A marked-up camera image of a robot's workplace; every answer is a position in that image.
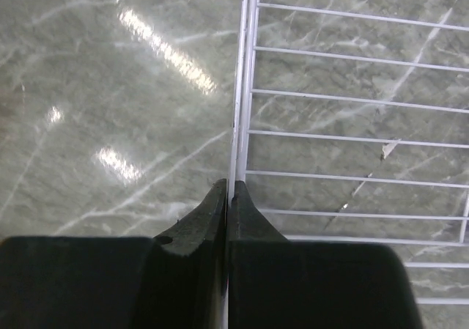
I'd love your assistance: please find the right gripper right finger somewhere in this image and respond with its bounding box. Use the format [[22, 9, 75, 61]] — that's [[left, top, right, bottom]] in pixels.
[[226, 181, 423, 329]]

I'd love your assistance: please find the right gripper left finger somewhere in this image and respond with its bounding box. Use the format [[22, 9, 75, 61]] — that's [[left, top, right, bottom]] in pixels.
[[1, 180, 226, 328]]

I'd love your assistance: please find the white wire dish rack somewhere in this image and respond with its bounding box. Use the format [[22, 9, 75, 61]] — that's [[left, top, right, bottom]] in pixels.
[[229, 0, 468, 308]]

